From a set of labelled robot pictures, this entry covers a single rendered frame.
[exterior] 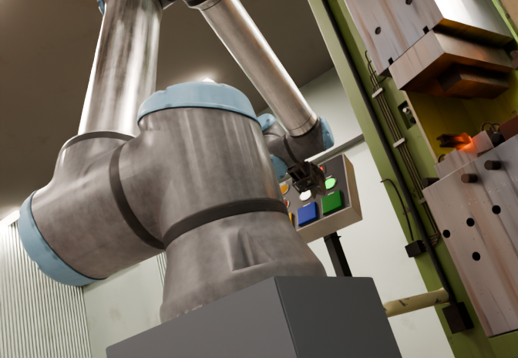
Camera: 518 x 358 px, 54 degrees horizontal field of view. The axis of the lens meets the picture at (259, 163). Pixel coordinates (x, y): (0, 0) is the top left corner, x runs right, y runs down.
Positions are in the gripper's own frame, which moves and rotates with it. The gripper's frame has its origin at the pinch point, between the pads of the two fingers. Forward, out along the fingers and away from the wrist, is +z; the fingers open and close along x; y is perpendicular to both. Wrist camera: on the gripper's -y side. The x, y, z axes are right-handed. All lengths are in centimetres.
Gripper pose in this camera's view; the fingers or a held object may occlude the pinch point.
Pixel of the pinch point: (322, 190)
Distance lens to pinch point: 171.8
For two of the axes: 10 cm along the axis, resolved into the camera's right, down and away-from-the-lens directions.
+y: -0.2, 6.6, -7.5
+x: 8.1, -4.3, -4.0
